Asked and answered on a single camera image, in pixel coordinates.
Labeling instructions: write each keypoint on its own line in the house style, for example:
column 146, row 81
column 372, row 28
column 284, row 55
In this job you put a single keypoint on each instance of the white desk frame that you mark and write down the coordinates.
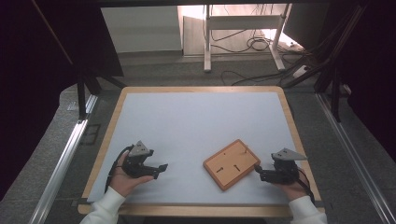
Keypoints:
column 243, row 22

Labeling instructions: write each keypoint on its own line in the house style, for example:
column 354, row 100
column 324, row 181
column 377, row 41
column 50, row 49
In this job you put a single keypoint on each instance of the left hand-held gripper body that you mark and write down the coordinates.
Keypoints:
column 137, row 161

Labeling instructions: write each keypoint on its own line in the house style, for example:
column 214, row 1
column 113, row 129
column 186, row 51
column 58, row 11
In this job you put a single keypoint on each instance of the dark grey monitor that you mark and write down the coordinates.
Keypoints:
column 306, row 25

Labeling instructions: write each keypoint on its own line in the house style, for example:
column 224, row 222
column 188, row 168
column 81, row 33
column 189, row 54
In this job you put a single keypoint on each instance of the wooden photo frame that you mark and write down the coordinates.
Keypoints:
column 232, row 165

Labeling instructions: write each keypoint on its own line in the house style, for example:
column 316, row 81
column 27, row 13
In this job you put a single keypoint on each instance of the black metal stand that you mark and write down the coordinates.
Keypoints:
column 334, row 93
column 81, row 96

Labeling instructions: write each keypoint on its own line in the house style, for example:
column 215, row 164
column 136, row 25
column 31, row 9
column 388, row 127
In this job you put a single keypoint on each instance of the person's right hand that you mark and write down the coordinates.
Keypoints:
column 294, row 190

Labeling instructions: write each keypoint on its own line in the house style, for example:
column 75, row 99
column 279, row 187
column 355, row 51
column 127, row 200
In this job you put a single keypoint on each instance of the dark curtain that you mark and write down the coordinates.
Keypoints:
column 373, row 77
column 34, row 77

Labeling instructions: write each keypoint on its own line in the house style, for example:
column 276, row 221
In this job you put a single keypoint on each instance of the light wooden board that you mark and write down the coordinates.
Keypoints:
column 193, row 35

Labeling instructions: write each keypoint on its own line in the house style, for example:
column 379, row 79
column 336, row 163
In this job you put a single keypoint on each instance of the aluminium rail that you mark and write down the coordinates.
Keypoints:
column 62, row 161
column 351, row 149

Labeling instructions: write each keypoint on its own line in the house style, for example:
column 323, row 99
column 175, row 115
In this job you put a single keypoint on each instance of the white board with wooden frame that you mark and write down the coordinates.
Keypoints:
column 193, row 124

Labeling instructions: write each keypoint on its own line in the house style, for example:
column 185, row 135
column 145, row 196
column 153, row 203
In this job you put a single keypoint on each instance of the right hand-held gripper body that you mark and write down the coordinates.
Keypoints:
column 285, row 172

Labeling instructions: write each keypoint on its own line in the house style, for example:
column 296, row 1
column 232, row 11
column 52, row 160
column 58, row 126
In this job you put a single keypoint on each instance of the dark floor plate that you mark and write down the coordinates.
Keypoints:
column 90, row 134

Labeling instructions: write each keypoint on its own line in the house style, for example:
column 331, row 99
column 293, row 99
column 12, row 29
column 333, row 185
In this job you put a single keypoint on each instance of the white power strip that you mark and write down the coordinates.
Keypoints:
column 301, row 71

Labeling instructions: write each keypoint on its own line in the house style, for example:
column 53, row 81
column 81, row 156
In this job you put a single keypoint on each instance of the white cabinet panel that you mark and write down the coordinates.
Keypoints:
column 140, row 29

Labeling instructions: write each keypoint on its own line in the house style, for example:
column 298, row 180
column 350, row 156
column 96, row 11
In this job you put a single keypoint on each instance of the person's left hand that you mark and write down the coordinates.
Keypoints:
column 123, row 183

